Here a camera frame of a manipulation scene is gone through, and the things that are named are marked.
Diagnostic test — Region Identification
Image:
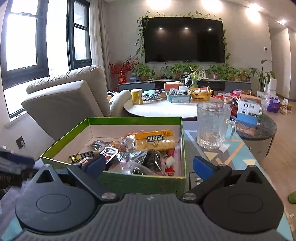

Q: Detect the yellow tin can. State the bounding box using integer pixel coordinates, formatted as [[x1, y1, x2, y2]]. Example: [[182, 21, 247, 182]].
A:
[[131, 88, 143, 105]]

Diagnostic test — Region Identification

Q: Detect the round white coffee table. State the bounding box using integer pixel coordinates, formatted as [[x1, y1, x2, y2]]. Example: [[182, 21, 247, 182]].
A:
[[123, 97, 232, 120]]

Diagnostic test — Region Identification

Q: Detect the black gold snack bar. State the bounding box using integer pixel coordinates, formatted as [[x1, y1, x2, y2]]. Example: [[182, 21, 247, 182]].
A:
[[69, 151, 94, 163]]

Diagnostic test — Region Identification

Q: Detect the glass mug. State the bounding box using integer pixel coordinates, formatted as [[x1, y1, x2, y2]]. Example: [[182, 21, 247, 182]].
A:
[[197, 101, 236, 150]]

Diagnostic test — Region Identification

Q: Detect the beige sofa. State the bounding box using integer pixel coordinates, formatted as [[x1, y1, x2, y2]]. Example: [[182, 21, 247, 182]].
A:
[[22, 65, 132, 141]]

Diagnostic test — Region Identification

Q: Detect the white blue carton box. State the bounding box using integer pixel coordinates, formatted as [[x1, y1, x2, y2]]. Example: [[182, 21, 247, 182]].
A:
[[236, 94, 261, 136]]

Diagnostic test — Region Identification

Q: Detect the black framed window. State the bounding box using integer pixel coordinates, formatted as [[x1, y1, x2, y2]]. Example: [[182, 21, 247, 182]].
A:
[[1, 1, 92, 90]]

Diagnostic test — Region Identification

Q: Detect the green snack box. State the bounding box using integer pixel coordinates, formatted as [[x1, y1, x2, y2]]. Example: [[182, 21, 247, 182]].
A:
[[41, 117, 187, 196]]

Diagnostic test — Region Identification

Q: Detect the red flower plant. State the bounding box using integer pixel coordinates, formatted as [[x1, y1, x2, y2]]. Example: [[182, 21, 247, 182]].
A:
[[108, 56, 137, 84]]

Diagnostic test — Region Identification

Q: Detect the wall television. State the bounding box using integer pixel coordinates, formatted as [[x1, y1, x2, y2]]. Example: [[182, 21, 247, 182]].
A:
[[142, 16, 225, 63]]

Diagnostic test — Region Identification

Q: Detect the round dark side table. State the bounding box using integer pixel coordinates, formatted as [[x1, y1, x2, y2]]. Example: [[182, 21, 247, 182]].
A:
[[236, 113, 278, 162]]

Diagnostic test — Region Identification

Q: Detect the yellow wicker basket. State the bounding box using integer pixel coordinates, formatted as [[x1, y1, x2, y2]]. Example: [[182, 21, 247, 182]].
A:
[[189, 88, 212, 102]]

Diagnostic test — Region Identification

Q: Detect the dark clear snack packet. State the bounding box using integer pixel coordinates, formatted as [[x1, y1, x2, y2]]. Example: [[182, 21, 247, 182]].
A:
[[143, 150, 162, 172]]

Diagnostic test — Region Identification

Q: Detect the purple gift bag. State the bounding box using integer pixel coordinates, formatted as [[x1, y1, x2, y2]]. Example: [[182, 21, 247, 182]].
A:
[[266, 97, 280, 113]]

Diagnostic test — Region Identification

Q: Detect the orange bread snack pack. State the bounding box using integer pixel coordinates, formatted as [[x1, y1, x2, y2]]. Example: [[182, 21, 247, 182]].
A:
[[134, 130, 177, 151]]

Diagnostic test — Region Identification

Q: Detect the orange box on table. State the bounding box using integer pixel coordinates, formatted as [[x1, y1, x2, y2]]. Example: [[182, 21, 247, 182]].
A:
[[164, 81, 183, 92]]

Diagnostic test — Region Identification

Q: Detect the tall leafy floor plant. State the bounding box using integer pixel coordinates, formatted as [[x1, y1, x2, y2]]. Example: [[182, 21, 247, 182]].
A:
[[249, 59, 275, 92]]

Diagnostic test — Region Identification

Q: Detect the dark tv cabinet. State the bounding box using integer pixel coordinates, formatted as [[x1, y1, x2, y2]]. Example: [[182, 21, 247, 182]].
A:
[[118, 78, 251, 93]]

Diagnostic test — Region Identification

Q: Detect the blue plastic tray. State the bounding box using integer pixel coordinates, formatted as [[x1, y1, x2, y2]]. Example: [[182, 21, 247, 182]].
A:
[[166, 92, 191, 103]]

